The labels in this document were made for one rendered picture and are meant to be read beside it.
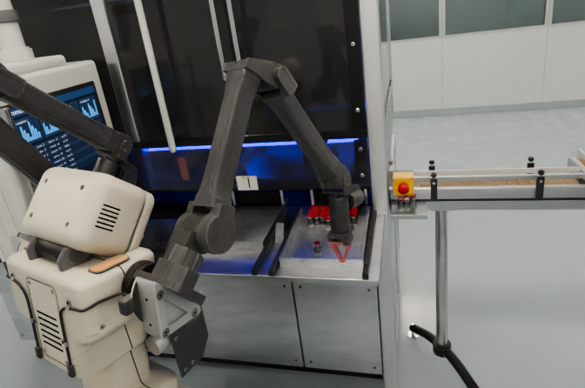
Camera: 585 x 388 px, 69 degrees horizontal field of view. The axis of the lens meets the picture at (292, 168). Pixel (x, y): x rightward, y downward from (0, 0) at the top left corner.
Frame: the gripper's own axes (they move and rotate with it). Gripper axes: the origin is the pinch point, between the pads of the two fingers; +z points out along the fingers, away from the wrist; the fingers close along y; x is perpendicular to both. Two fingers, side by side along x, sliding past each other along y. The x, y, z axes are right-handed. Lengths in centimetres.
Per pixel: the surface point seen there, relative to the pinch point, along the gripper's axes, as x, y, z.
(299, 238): 18.0, 17.0, 0.6
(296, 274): 13.8, -3.0, 4.1
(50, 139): 89, -12, -41
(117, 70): 87, 23, -62
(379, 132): -9.5, 30.7, -33.6
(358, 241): -2.3, 16.5, 0.7
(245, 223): 42, 27, -1
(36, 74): 89, -11, -62
